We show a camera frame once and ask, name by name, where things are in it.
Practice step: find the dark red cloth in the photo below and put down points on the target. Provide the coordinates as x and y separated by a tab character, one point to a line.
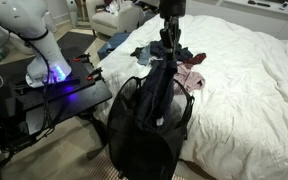
198	59

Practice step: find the orange black clamp rear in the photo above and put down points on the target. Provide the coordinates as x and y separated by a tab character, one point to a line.
82	58

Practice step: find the orange black clamp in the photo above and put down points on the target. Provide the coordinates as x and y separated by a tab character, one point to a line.
95	75
82	58

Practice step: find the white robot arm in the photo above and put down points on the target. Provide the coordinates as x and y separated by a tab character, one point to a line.
23	18

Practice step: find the dark floor rug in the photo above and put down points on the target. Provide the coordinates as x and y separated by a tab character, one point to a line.
73	39

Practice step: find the black remote on shelf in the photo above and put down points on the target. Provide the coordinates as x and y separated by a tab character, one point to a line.
252	2

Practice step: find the black mesh laundry basket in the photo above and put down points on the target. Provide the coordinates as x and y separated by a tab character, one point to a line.
138	150

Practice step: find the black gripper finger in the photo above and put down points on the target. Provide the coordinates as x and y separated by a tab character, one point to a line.
166	40
176	36

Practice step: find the white wall shelf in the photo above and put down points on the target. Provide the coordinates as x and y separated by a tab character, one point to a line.
277	10

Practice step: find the blue denim cloth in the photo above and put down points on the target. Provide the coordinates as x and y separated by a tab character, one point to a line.
144	56

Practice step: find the dark gray cloth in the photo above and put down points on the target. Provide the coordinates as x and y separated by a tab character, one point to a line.
156	94

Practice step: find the blue storage box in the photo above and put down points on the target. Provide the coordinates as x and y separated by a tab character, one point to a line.
112	43

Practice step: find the cream armchair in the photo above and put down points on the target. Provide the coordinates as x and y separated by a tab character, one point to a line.
128	18

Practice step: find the orange black clamp front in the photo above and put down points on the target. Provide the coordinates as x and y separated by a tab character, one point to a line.
95	75

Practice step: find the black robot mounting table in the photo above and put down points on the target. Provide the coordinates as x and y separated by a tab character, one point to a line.
29	114

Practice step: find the dark navy cloth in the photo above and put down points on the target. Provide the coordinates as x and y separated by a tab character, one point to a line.
158	51

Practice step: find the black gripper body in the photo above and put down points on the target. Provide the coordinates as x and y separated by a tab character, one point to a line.
170	12

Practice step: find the white bed duvet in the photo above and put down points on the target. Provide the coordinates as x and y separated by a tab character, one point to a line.
239	124

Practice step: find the pink cloth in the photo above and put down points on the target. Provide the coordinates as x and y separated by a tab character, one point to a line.
189	79

